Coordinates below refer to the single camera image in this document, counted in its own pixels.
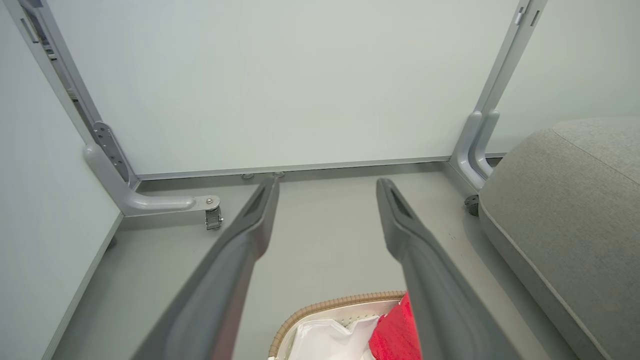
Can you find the white side partition panel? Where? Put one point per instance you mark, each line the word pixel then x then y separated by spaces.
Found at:
pixel 45 200

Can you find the white garment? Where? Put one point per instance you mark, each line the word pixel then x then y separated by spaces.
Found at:
pixel 330 342

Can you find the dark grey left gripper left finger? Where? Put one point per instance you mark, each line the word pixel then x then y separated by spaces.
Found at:
pixel 220 290

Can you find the grey partition foot with caster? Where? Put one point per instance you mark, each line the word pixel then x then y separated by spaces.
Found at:
pixel 150 197

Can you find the woven laundry basket white liner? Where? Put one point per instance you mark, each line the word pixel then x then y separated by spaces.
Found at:
pixel 320 312

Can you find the grey fabric sofa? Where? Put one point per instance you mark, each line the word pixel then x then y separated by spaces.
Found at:
pixel 570 220

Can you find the white partition panel grey frame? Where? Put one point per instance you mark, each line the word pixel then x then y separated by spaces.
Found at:
pixel 280 85

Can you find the red garment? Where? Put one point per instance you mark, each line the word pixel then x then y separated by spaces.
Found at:
pixel 397 332

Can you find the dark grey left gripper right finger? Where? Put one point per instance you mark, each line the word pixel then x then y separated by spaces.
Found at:
pixel 435 290

